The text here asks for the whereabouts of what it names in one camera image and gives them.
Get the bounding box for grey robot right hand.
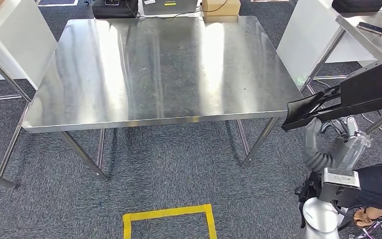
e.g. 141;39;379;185
301;115;373;173

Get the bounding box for black plastic panel part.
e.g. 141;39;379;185
281;49;382;132

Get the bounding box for steel workbench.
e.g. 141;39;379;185
22;15;304;181

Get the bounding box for person's foot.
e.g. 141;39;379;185
353;207;382;229

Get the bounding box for steel side table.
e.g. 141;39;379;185
300;9;382;135
0;24;33;190

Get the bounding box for white partition board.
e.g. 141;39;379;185
0;0;58;90
276;0;378;89

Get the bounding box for black carrying case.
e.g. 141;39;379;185
331;0;382;13
92;0;140;19

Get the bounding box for white desk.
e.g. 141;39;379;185
137;0;205;19

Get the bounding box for grey laptop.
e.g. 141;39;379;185
142;0;199;16

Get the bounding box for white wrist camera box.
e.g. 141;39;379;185
320;167;362;191

